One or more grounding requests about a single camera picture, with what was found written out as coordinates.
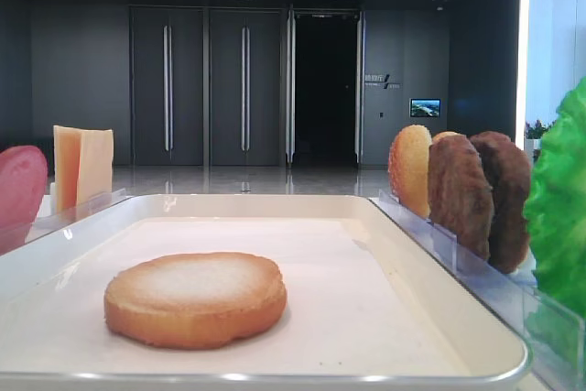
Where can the clear acrylic right rack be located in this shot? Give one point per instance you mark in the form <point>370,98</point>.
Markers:
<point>555,333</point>

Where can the brown meat patty rear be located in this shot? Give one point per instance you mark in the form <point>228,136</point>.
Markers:
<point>508,171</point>

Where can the brown meat patty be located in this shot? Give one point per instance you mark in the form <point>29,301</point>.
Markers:
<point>508,171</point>
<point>460,197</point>

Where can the clear acrylic left rack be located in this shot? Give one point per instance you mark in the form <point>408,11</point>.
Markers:
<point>17,236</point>

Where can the green lettuce leaf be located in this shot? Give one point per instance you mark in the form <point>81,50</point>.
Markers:
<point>555,208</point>

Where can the golden bread slice upright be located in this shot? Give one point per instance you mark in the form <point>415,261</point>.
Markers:
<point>408,166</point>

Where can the brown meat patty front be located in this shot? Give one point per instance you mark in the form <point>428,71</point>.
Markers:
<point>460,197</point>

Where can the clear acrylic rack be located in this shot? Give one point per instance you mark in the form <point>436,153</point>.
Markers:
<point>555,333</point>
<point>17,236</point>

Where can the round toasted bread slice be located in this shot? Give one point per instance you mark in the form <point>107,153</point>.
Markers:
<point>195,301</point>

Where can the potted plant with flowers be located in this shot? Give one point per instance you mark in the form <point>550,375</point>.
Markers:
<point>537,129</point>

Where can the orange cheese slice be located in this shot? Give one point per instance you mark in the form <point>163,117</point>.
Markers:
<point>67,152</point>

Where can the wall sign lettering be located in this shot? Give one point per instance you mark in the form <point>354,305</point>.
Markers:
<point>381,80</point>

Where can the pale yellow cheese slice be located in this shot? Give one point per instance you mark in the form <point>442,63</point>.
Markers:
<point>95,175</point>

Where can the open glass door frame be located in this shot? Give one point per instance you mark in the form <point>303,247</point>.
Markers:
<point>323,88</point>

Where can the small wall display screen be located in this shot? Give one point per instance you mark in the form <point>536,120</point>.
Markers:
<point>425,108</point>

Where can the white rectangular tray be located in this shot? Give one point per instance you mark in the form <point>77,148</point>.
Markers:
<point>368,307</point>

